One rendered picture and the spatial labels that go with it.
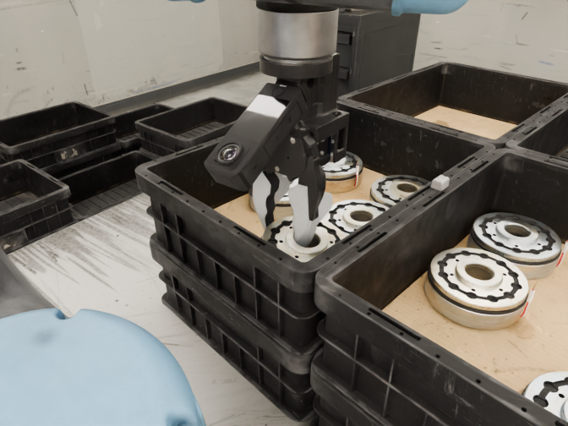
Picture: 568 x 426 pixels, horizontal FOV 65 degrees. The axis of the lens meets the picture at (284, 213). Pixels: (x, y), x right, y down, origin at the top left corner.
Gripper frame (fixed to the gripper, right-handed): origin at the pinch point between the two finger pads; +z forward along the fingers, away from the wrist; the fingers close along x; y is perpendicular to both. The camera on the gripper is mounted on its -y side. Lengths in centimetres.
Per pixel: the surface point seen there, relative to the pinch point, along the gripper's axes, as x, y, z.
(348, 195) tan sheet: 3.1, 20.7, 4.7
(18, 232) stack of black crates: 86, -1, 35
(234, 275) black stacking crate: 0.2, -7.9, 1.0
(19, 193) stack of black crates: 113, 11, 39
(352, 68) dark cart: 73, 140, 18
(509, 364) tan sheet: -26.0, 2.2, 4.8
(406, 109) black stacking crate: 11, 57, 2
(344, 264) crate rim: -11.7, -5.8, -5.1
